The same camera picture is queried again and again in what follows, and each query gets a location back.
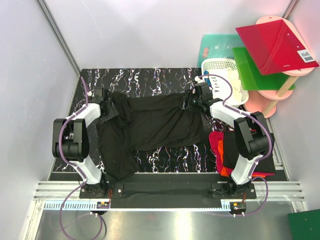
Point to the left corner aluminium post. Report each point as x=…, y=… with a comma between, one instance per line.
x=44, y=8

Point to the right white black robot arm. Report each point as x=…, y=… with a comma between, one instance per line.
x=253, y=140

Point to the white plastic laundry basket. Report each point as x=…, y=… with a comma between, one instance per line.
x=221, y=63

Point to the corner aluminium post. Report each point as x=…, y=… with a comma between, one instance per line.
x=290, y=9
x=44, y=8

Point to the red plastic sheet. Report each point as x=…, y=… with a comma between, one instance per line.
x=275, y=47

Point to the aluminium frame rail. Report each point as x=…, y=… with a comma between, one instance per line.
x=67, y=193

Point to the green plastic sheet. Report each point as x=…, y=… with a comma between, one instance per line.
x=250, y=76

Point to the teal plastic board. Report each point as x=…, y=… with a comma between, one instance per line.
x=218, y=46

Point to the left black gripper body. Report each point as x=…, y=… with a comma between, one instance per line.
x=111, y=112

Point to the dark green board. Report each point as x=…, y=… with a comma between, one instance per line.
x=305, y=225

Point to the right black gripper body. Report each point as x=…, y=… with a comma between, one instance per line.
x=193, y=102

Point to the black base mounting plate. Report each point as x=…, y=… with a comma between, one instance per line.
x=164, y=191

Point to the pink wooden shelf stand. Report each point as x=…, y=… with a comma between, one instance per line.
x=265, y=101

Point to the right corner aluminium post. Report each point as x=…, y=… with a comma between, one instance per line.
x=290, y=9

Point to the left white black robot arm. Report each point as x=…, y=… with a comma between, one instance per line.
x=70, y=140

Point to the orange t shirt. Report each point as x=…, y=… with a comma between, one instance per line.
x=221, y=169

